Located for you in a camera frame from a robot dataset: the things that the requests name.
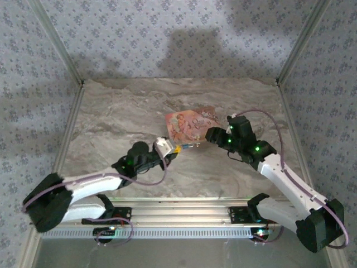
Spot aluminium extrusion base beam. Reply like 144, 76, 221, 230
64, 197, 301, 226

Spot aluminium frame leg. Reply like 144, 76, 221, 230
325, 245, 344, 268
21, 231, 42, 268

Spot small control board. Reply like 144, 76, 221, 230
250, 227, 273, 238
93, 227, 117, 237

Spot purple cable loop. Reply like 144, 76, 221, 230
94, 217, 135, 247
252, 224, 285, 246

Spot grey slotted cable duct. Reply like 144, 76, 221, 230
41, 226, 270, 240

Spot aluminium corner post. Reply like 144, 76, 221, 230
26, 0, 85, 86
276, 0, 332, 86

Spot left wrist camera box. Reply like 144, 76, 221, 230
154, 136, 174, 157

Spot aluminium table side rail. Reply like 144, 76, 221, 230
52, 80, 86, 175
277, 82, 319, 202

